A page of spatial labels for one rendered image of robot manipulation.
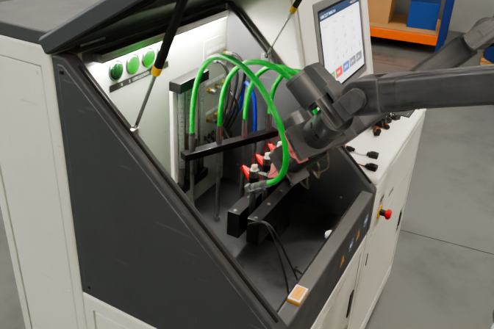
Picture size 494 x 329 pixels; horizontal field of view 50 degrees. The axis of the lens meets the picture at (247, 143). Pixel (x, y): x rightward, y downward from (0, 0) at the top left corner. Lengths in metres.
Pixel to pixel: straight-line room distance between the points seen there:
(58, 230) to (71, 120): 0.35
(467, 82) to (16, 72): 0.94
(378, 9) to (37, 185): 5.66
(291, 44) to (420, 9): 5.07
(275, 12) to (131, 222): 0.78
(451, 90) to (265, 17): 0.93
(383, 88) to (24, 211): 1.02
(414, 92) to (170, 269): 0.68
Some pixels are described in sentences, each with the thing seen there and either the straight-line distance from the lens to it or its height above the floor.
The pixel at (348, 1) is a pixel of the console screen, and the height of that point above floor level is 1.40.
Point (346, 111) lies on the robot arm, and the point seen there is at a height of 1.48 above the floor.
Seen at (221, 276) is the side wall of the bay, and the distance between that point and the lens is 1.15.
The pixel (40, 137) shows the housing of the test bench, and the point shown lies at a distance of 1.33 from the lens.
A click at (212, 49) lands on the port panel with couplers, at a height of 1.33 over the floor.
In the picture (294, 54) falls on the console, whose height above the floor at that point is 1.32.
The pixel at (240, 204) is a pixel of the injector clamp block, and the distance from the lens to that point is 1.48.
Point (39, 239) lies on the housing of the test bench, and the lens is 1.54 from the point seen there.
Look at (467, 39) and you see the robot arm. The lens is 1.22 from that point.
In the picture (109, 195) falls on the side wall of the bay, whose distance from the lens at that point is 1.24.
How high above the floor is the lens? 1.81
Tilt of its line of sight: 28 degrees down
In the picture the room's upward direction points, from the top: 3 degrees clockwise
